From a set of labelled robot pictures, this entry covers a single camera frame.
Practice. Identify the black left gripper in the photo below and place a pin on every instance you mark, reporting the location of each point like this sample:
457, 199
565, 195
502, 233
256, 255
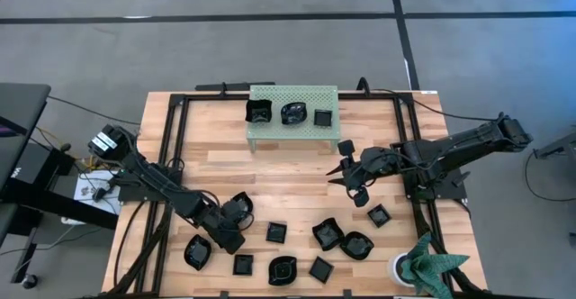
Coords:
216, 227

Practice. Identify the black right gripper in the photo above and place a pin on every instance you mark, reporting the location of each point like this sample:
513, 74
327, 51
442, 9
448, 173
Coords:
375, 166

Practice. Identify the wavy square black plate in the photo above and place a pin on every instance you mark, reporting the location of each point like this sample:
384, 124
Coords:
245, 200
327, 233
258, 111

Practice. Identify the small square black plate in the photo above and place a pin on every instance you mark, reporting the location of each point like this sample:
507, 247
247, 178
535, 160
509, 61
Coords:
321, 269
379, 215
276, 232
322, 117
243, 265

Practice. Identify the leaf shaped black plate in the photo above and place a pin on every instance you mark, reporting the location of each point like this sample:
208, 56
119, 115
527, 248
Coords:
282, 270
356, 245
197, 252
294, 113

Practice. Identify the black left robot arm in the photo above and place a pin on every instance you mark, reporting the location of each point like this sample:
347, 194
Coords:
153, 177

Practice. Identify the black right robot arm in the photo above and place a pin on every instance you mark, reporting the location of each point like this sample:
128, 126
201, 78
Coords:
450, 148

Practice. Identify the green perforated metal rack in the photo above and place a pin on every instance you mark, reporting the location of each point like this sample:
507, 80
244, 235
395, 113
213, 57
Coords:
294, 132

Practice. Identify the white plant pot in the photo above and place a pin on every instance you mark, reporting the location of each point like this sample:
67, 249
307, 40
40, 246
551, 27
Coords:
395, 269

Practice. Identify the green striped plant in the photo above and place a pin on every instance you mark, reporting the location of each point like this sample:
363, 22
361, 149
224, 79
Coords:
425, 267

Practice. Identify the black flat bar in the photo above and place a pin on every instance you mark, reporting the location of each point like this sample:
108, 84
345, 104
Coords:
234, 86

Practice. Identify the white power strip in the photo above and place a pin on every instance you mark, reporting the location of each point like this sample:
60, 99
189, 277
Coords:
85, 188

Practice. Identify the grey metal stand leg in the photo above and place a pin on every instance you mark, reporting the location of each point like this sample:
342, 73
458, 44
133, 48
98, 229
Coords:
560, 146

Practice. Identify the black caster wheel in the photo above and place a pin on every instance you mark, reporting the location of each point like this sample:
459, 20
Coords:
29, 281

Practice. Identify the black desk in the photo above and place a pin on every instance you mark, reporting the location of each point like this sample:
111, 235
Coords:
22, 110

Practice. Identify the small black bracket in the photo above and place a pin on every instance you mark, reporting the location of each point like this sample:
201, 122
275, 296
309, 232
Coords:
347, 294
223, 295

